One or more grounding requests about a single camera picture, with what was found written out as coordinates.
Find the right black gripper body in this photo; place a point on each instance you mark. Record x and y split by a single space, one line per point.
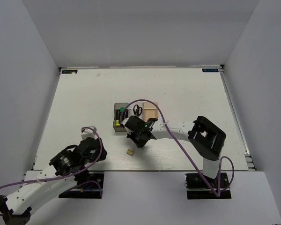
132 135

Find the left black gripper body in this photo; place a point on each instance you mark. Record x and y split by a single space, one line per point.
89 158

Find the black handled scissors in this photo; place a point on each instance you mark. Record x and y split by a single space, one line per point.
137 110

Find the yellow highlighter marker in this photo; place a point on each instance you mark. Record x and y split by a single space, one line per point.
117 117

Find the green highlighter marker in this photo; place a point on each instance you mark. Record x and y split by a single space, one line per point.
123 113

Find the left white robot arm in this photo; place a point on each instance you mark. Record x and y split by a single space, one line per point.
66 171

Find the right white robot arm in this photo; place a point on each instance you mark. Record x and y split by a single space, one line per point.
205 136

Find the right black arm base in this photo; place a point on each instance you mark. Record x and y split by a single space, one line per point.
197 189

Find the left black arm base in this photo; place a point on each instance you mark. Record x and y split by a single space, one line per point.
91 190

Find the clear transparent container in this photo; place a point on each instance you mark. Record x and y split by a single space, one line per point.
130 109

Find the orange transparent container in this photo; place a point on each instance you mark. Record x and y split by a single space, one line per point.
149 111

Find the grey transparent container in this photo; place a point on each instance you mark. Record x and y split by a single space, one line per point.
118 106

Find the left blue table label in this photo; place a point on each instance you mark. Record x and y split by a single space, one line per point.
69 71

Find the blue table label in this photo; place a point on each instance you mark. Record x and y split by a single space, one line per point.
69 71
210 70

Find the right blue table label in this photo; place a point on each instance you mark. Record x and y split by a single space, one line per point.
210 70

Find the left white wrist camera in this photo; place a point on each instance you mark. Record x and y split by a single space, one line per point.
87 132

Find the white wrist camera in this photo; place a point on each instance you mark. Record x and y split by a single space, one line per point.
124 121
87 132

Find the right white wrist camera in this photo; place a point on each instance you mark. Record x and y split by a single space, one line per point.
124 121

